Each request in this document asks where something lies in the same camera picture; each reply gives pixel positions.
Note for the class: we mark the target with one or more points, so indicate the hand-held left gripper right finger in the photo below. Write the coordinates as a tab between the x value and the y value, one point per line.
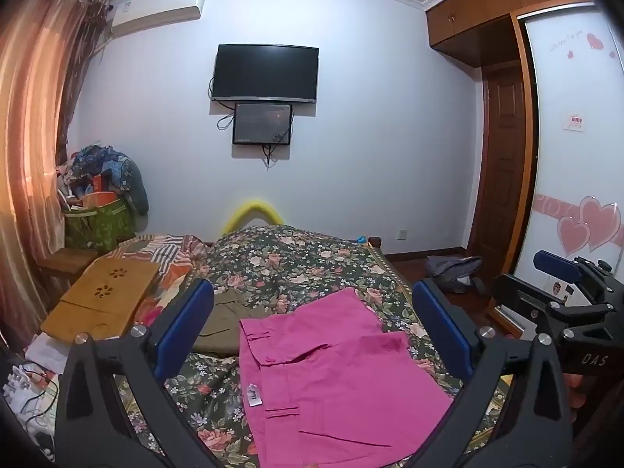
439	322

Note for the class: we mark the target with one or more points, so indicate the wall-mounted black television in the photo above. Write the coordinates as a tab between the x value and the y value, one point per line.
265	73

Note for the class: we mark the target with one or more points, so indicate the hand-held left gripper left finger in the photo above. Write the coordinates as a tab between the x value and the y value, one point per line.
187	313

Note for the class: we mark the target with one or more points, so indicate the wooden lap table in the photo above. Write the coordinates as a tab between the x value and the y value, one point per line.
105	297

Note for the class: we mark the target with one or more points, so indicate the pile of blue clothes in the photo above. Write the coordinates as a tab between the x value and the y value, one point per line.
112	165

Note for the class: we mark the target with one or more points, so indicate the yellow foam tube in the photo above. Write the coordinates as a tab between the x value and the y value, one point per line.
253	209

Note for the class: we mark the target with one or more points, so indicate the white air conditioner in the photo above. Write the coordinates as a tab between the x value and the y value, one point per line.
153	9

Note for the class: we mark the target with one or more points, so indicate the white wall socket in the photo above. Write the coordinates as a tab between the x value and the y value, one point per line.
400	234

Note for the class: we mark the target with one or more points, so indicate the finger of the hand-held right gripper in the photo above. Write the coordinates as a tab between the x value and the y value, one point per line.
524	295
558	264

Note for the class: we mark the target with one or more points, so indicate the floral bedspread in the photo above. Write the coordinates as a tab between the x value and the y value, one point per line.
302	263

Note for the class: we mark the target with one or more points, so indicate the olive green pants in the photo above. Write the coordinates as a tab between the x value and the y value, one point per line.
229	319

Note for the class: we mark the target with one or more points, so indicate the small black wall monitor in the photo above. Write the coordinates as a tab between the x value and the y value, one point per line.
262	123

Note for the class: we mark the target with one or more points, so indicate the pink curtain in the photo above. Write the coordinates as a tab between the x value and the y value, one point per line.
34	131

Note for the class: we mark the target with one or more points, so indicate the wooden wardrobe with heart stickers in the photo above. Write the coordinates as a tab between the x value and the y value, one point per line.
565	107

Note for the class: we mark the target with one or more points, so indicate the brown wooden door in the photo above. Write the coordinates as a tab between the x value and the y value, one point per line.
499	165

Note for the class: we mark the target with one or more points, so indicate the wooden stool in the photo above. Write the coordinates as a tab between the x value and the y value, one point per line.
66	261

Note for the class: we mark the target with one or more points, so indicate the grey backpack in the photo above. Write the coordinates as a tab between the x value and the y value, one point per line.
453	273

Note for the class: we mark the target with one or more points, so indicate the orange box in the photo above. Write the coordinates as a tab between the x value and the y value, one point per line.
97	200

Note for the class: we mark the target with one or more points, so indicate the pink pants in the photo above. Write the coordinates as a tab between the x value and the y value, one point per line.
336	380

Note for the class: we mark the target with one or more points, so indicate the green fabric bag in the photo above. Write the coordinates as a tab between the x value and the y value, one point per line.
100	226

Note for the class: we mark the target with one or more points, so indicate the striped patterned blanket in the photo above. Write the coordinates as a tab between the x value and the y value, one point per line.
168	258

